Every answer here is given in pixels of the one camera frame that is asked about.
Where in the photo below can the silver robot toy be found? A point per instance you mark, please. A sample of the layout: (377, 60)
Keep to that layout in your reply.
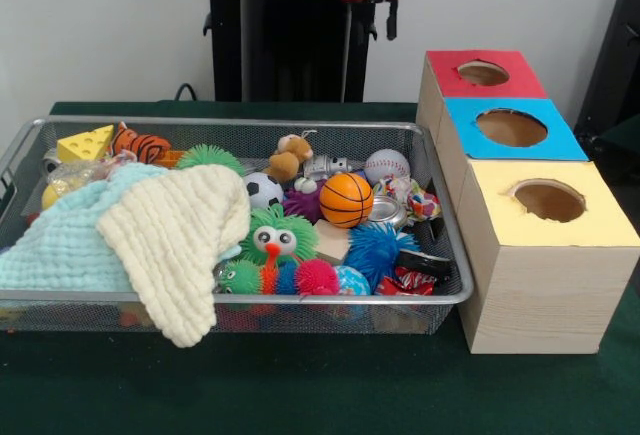
(325, 166)

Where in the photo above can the yellow cheese wedge toy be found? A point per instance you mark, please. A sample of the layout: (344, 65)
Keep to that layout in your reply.
(82, 145)

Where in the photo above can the silver mesh bin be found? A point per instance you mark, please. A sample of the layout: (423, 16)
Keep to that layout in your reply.
(350, 301)

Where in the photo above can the orange basketball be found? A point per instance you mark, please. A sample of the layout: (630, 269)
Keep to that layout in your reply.
(346, 201)

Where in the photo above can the multicolour spiky caterpillar toy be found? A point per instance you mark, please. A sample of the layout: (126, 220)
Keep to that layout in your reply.
(315, 277)

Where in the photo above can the wooden box with three holes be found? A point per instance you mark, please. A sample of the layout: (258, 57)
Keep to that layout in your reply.
(540, 300)

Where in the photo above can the black upright panel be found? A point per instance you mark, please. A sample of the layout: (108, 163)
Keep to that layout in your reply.
(620, 55)

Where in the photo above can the green spiky monster with eyes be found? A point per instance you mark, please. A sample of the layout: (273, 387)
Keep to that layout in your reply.
(295, 227)

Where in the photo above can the light blue waffle cloth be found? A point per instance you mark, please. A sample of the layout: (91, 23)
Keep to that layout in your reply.
(55, 255)

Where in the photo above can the blue spiky ball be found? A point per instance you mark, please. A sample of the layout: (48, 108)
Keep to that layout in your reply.
(375, 255)

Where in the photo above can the dark green tablecloth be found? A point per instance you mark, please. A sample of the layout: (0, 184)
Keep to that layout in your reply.
(300, 385)

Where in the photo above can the brown plush animal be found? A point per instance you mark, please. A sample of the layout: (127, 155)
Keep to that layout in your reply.
(287, 160)

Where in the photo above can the small soccer ball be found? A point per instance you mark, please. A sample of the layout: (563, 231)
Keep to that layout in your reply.
(265, 189)

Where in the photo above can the white baseball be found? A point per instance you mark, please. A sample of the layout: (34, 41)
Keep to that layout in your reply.
(387, 166)

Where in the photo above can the cream waffle cloth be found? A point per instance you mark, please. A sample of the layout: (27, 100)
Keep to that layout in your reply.
(170, 245)

